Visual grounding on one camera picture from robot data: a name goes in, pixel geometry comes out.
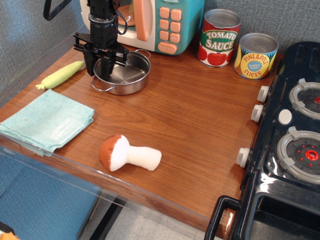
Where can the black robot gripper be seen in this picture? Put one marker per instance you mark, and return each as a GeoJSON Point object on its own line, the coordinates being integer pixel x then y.
{"type": "Point", "coordinates": [101, 43]}

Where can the small steel pot bowl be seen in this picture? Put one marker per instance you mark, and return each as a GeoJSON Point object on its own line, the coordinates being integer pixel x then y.
{"type": "Point", "coordinates": [124, 80]}

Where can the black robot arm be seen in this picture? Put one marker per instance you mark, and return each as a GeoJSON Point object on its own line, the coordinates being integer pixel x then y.
{"type": "Point", "coordinates": [103, 11]}

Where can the light green folded towel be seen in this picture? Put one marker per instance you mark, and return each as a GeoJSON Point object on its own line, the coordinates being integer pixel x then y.
{"type": "Point", "coordinates": [47, 123]}

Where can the teal toy microwave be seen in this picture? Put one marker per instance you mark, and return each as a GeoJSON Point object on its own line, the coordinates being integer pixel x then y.
{"type": "Point", "coordinates": [162, 26]}

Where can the plush brown white mushroom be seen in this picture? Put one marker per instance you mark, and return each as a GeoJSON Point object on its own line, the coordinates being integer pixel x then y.
{"type": "Point", "coordinates": [116, 151]}

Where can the tomato sauce can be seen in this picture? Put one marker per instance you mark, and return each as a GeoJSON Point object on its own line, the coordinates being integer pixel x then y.
{"type": "Point", "coordinates": [220, 30]}

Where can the pineapple slices can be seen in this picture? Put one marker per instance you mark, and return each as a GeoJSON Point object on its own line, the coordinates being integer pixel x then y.
{"type": "Point", "coordinates": [255, 56]}

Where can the orange plush toy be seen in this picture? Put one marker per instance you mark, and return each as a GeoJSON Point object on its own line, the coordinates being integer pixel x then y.
{"type": "Point", "coordinates": [8, 236]}

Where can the black toy stove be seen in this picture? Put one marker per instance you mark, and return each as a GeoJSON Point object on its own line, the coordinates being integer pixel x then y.
{"type": "Point", "coordinates": [280, 188]}

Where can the spoon with green handle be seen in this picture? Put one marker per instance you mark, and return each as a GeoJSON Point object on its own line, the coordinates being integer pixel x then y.
{"type": "Point", "coordinates": [60, 76]}

